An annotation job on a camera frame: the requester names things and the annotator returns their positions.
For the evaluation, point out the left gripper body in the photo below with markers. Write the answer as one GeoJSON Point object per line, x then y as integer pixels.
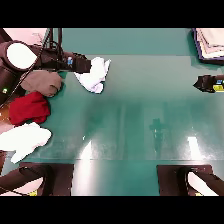
{"type": "Point", "coordinates": [81, 64]}

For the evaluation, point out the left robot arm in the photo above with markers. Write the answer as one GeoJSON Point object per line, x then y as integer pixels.
{"type": "Point", "coordinates": [46, 60]}

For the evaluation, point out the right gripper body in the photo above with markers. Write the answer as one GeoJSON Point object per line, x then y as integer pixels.
{"type": "Point", "coordinates": [205, 84]}

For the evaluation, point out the white garment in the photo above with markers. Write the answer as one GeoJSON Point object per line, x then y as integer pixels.
{"type": "Point", "coordinates": [23, 140]}

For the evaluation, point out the white T-shirt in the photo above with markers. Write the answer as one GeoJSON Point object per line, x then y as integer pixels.
{"type": "Point", "coordinates": [95, 76]}

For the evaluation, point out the dark purple garment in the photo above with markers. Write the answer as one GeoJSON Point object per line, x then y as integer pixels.
{"type": "Point", "coordinates": [208, 60]}

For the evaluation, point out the cream folded garment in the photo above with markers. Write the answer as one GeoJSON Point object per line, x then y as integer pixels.
{"type": "Point", "coordinates": [211, 41]}

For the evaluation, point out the red garment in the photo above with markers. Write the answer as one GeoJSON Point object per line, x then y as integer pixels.
{"type": "Point", "coordinates": [28, 108]}

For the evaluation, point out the olive brown garment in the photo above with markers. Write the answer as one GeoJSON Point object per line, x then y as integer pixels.
{"type": "Point", "coordinates": [41, 83]}

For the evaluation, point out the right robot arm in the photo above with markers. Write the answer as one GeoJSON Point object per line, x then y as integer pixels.
{"type": "Point", "coordinates": [218, 181]}

